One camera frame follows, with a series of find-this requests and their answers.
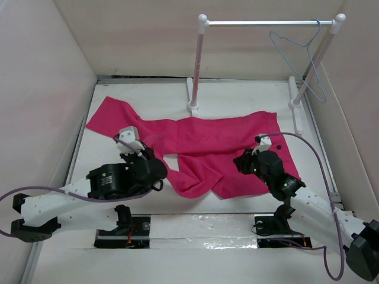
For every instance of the white clothes rack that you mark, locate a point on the white clothes rack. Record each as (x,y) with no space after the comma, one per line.
(266,63)

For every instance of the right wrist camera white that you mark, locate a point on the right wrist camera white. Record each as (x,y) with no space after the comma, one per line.
(263,144)

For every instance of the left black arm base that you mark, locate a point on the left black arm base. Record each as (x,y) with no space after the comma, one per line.
(131,232)

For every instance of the blue wire hanger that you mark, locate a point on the blue wire hanger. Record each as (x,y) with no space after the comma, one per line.
(310,80)

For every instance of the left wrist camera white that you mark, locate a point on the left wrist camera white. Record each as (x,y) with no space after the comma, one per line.
(127,141)

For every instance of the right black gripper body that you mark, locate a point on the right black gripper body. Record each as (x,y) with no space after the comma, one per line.
(250,163)

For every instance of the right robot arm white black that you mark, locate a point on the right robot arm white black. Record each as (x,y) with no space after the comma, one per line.
(305,212)

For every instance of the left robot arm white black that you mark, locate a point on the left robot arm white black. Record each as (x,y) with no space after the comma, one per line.
(93,202)

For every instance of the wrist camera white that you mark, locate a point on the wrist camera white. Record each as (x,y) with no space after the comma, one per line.
(127,141)
(263,144)

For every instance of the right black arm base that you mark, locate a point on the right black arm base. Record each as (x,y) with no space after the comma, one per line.
(273,231)

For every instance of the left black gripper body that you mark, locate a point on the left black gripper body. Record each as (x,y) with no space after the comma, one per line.
(135,160)

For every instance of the silver tape strip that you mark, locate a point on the silver tape strip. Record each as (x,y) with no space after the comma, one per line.
(202,231)

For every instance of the pink trousers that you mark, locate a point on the pink trousers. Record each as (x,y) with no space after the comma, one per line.
(205,149)

